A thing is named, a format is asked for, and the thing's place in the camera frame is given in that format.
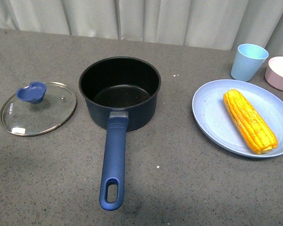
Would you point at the light blue cup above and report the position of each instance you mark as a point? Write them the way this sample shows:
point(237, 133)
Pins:
point(248, 59)

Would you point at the light blue plate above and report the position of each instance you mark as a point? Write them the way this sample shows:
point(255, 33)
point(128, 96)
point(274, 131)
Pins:
point(214, 120)

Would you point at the yellow corn cob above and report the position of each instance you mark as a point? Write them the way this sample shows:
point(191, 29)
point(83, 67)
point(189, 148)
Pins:
point(253, 128)

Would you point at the dark blue saucepan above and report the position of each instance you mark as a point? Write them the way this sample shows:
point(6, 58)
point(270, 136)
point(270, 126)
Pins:
point(120, 94)

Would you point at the glass lid blue knob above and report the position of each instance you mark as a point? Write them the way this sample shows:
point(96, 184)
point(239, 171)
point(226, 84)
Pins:
point(37, 108)

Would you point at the pink bowl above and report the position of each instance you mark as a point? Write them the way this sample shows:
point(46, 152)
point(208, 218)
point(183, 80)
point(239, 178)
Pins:
point(274, 72)

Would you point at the grey-white curtain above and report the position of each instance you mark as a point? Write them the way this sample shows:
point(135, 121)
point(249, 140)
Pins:
point(218, 24)

